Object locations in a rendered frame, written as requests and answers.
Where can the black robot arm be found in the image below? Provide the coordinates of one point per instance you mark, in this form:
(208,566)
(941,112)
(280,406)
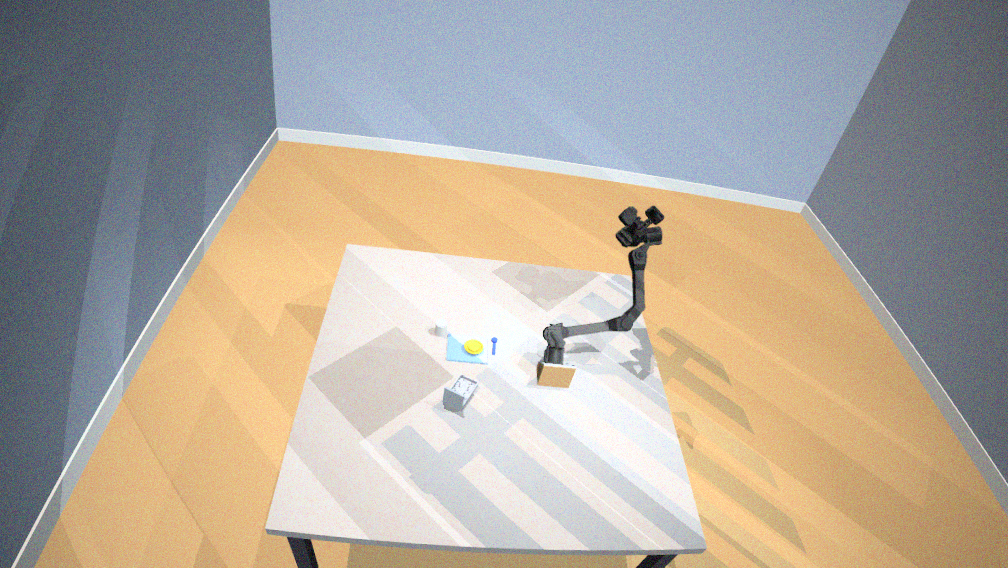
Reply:
(637,258)

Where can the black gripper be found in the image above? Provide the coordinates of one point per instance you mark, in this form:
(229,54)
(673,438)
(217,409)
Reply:
(638,229)

